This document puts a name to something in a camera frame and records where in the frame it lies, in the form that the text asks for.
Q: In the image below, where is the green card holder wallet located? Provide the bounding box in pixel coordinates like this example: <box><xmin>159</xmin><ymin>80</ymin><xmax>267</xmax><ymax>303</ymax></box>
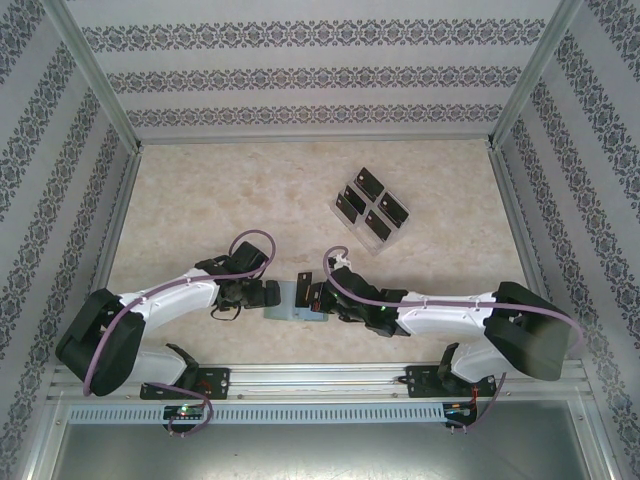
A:
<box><xmin>262</xmin><ymin>279</ymin><xmax>332</xmax><ymax>324</ymax></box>

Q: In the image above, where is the black VIP card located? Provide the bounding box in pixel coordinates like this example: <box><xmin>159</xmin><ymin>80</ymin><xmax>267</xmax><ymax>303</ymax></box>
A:
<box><xmin>364</xmin><ymin>208</ymin><xmax>394</xmax><ymax>246</ymax></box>
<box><xmin>335</xmin><ymin>184</ymin><xmax>369</xmax><ymax>225</ymax></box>
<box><xmin>353</xmin><ymin>167</ymin><xmax>386</xmax><ymax>199</ymax></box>
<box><xmin>295</xmin><ymin>271</ymin><xmax>315</xmax><ymax>307</ymax></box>
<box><xmin>377</xmin><ymin>191</ymin><xmax>411</xmax><ymax>226</ymax></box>

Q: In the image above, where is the clear acrylic card stand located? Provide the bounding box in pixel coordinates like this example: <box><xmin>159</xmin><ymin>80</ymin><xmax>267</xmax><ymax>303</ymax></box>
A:
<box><xmin>327</xmin><ymin>166</ymin><xmax>412</xmax><ymax>254</ymax></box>

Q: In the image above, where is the grey metal sheet panel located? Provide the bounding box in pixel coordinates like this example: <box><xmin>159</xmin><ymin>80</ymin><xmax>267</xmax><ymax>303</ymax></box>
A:
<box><xmin>29</xmin><ymin>422</ymin><xmax>614</xmax><ymax>480</ymax></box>

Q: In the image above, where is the aluminium mounting rail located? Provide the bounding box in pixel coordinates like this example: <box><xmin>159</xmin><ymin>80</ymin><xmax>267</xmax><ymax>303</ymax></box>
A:
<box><xmin>47</xmin><ymin>363</ymin><xmax>589</xmax><ymax>402</ymax></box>

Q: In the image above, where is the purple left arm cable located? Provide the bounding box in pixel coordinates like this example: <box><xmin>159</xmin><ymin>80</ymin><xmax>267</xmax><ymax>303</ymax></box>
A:
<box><xmin>82</xmin><ymin>228</ymin><xmax>279</xmax><ymax>440</ymax></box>

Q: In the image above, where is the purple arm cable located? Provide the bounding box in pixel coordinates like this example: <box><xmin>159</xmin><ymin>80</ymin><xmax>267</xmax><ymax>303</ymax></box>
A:
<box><xmin>82</xmin><ymin>228</ymin><xmax>279</xmax><ymax>440</ymax></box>
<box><xmin>322</xmin><ymin>244</ymin><xmax>585</xmax><ymax>436</ymax></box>

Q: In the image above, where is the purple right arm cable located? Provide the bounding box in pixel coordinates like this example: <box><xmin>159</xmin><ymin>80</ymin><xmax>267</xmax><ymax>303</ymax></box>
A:
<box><xmin>322</xmin><ymin>244</ymin><xmax>585</xmax><ymax>436</ymax></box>

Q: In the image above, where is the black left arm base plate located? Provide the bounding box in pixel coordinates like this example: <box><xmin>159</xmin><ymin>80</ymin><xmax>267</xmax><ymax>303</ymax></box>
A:
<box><xmin>139</xmin><ymin>367</ymin><xmax>232</xmax><ymax>401</ymax></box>

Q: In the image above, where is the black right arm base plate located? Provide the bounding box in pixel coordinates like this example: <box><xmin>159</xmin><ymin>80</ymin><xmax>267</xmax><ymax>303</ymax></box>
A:
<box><xmin>405</xmin><ymin>364</ymin><xmax>496</xmax><ymax>399</ymax></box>

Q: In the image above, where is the slotted grey cable duct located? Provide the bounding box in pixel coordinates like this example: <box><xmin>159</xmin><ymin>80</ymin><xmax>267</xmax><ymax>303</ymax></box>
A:
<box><xmin>67</xmin><ymin>403</ymin><xmax>447</xmax><ymax>426</ymax></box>

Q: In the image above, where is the aluminium side rail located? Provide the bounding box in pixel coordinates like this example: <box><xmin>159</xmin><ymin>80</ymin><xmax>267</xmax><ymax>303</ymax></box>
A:
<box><xmin>67</xmin><ymin>147</ymin><xmax>146</xmax><ymax>366</ymax></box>
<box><xmin>487</xmin><ymin>147</ymin><xmax>571</xmax><ymax>362</ymax></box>

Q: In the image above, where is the aluminium frame post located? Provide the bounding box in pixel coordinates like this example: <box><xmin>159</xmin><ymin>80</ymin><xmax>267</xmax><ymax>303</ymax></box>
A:
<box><xmin>42</xmin><ymin>0</ymin><xmax>146</xmax><ymax>154</ymax></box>
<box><xmin>485</xmin><ymin>0</ymin><xmax>586</xmax><ymax>151</ymax></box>

